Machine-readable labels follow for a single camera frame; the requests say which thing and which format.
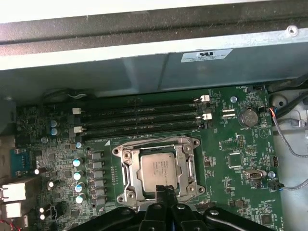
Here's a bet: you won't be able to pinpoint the black square chip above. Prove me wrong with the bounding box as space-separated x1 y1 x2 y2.
228 152 244 169

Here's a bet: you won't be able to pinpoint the thick black cable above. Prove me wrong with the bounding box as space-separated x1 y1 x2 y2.
276 95 308 116

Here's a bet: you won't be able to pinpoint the CPU socket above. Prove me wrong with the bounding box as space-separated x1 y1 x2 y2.
112 134 205 209

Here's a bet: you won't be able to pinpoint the white case sticker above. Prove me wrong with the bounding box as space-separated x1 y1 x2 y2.
180 49 233 64

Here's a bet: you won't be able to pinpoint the grey sleeved wire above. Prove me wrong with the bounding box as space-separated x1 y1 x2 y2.
267 180 308 192
269 107 308 158

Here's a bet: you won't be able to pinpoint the black PC case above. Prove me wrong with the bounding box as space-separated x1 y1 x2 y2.
0 0 308 231

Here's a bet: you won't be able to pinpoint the RAM slot white clips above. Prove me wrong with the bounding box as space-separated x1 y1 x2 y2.
73 113 213 134
71 94 210 116

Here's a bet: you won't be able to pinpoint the CPU with silver top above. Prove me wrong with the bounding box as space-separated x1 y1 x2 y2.
136 151 180 194

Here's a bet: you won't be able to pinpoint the silver internal USB port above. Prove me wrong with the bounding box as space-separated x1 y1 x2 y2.
242 169 267 180

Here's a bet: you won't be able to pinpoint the metal socket cover frame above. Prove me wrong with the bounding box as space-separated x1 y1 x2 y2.
122 143 197 202

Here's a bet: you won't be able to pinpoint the thin metal locking lever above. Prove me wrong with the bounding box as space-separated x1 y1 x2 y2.
119 135 193 148

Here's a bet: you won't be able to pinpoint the silver port block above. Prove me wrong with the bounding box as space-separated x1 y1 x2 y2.
0 178 27 202
1 202 27 218

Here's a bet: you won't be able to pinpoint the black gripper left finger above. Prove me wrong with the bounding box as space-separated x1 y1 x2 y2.
76 184 170 231

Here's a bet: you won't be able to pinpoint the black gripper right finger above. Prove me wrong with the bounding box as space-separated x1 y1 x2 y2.
166 184 268 231

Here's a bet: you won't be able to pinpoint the blue serial port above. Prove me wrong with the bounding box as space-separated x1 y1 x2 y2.
9 147 33 178

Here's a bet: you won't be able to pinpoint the green motherboard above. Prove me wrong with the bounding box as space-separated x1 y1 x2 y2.
14 85 283 231

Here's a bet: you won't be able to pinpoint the round coin battery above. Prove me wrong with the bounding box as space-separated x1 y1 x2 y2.
241 108 259 128

